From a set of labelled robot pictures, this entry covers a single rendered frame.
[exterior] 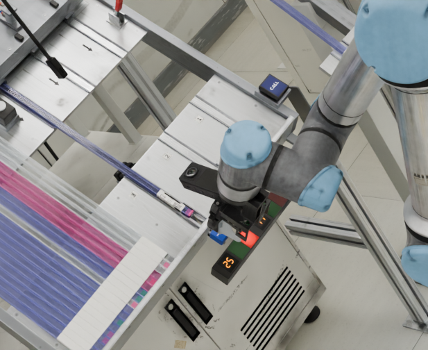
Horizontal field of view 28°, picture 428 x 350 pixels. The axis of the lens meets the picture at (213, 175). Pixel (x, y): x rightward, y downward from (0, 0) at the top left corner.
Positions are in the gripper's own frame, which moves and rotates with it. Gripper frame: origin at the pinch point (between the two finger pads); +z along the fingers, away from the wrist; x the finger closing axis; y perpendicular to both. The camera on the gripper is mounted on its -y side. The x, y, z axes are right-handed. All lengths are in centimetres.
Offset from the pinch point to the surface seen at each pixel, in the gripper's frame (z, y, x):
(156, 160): 4.8, -19.8, 5.9
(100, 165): 61, -49, 19
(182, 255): 2.7, -2.8, -8.3
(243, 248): 5.8, 5.2, 0.9
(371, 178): 91, 10, 79
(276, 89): 0.3, -8.7, 32.1
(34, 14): -1, -59, 15
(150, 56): 176, -111, 121
